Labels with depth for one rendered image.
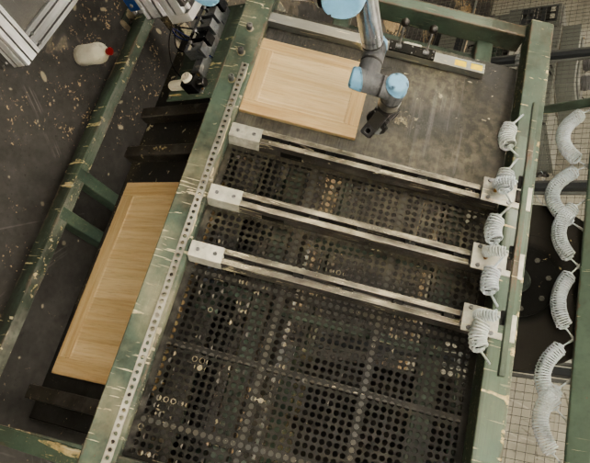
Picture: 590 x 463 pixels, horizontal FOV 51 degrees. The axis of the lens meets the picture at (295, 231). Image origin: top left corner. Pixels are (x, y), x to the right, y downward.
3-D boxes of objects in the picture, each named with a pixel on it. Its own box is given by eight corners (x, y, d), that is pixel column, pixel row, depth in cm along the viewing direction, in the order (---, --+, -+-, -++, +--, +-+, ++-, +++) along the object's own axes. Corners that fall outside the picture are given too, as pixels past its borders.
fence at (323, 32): (270, 17, 272) (271, 11, 268) (482, 70, 268) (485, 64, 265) (267, 27, 270) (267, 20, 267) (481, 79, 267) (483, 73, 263)
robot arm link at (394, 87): (388, 67, 202) (413, 74, 202) (380, 84, 212) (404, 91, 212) (382, 87, 200) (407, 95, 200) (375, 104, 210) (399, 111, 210)
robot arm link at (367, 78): (352, 67, 213) (382, 76, 213) (345, 93, 208) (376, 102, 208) (357, 52, 206) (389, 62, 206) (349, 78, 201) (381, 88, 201)
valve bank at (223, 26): (184, -12, 269) (229, -22, 257) (202, 11, 280) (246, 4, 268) (145, 80, 250) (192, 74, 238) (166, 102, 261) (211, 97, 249)
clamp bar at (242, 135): (234, 127, 251) (232, 93, 228) (522, 199, 246) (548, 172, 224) (227, 147, 247) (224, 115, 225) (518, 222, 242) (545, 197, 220)
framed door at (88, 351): (130, 185, 288) (127, 182, 287) (225, 184, 261) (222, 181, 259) (54, 374, 255) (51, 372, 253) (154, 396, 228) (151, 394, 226)
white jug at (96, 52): (77, 40, 290) (107, 35, 280) (91, 54, 298) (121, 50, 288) (69, 57, 286) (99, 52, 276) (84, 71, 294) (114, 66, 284)
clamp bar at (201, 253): (195, 241, 232) (188, 216, 209) (505, 322, 227) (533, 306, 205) (187, 265, 228) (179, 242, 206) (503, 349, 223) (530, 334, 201)
